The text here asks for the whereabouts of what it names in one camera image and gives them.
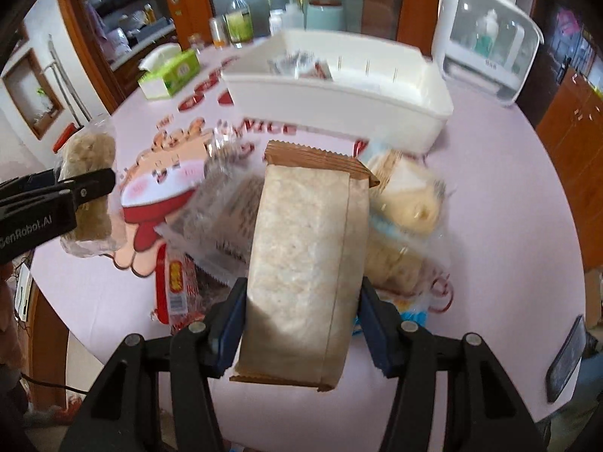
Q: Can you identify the metal can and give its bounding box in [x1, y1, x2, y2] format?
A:
[208, 15, 230, 50]

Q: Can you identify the clear packet of brown brittle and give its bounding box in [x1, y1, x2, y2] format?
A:
[155, 125, 265, 276]

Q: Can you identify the white plastic jug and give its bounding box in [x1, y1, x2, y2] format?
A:
[283, 0, 305, 32]

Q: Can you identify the red sausage packet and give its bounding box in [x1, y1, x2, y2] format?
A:
[150, 244, 208, 336]

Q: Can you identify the black phone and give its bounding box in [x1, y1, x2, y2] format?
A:
[546, 315, 588, 404]

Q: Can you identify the pale green canister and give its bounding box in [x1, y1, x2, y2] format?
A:
[305, 0, 345, 32]

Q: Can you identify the brown paper snack packet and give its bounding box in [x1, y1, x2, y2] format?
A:
[229, 140, 380, 391]

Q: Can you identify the blue foil snack packet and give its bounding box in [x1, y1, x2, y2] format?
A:
[352, 292, 430, 336]

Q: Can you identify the white plastic storage box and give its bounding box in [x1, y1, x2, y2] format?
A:
[220, 28, 455, 154]

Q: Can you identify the green tissue box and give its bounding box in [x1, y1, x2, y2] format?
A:
[137, 48, 201, 101]

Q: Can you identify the clear bottle with green label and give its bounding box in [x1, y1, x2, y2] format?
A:
[225, 0, 256, 49]

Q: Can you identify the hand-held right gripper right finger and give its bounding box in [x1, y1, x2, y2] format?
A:
[359, 277, 552, 452]

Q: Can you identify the clear packet of beige crisps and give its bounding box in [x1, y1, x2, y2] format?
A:
[57, 117, 127, 259]

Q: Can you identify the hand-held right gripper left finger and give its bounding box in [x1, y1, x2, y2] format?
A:
[59, 277, 249, 452]

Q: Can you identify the black cable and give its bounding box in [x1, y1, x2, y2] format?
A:
[18, 371, 91, 394]

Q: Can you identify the white appliance with clear door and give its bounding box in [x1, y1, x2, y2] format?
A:
[431, 0, 540, 109]

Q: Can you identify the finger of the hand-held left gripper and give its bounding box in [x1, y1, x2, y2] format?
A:
[0, 168, 116, 208]

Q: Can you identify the clear packet of yellow cake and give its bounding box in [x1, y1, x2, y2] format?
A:
[366, 150, 449, 242]
[363, 226, 441, 295]

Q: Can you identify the small red white packet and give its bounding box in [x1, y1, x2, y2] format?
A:
[268, 51, 333, 82]

